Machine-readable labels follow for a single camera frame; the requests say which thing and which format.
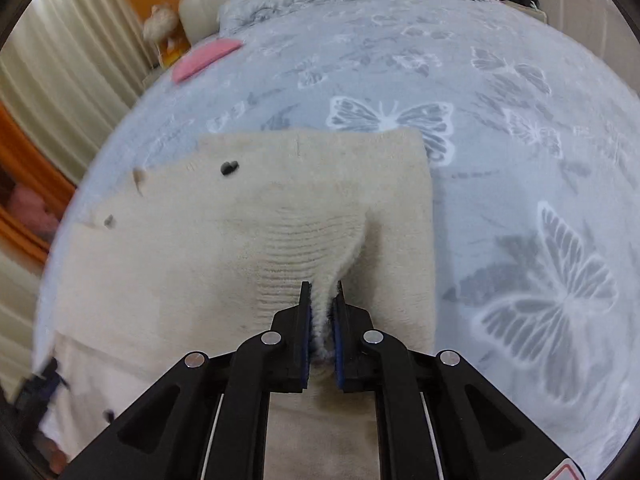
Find cream knit heart sweater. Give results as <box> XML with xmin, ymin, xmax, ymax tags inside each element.
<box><xmin>53</xmin><ymin>127</ymin><xmax>436</xmax><ymax>479</ymax></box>

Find white wardrobe doors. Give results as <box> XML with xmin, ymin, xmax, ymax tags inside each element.
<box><xmin>539</xmin><ymin>0</ymin><xmax>637</xmax><ymax>60</ymax></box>

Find pink clothes in closet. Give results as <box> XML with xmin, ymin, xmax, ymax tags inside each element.
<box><xmin>6</xmin><ymin>184</ymin><xmax>60</xmax><ymax>242</ymax></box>

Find butterfly print bed cover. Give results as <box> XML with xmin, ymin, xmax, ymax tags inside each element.
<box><xmin>35</xmin><ymin>0</ymin><xmax>639</xmax><ymax>479</ymax></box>

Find cream pleated curtain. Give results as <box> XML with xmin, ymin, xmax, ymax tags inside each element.
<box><xmin>1</xmin><ymin>0</ymin><xmax>156</xmax><ymax>183</ymax></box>

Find pink folded cloth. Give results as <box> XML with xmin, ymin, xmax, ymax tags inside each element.
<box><xmin>171</xmin><ymin>38</ymin><xmax>243</xmax><ymax>84</ymax></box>

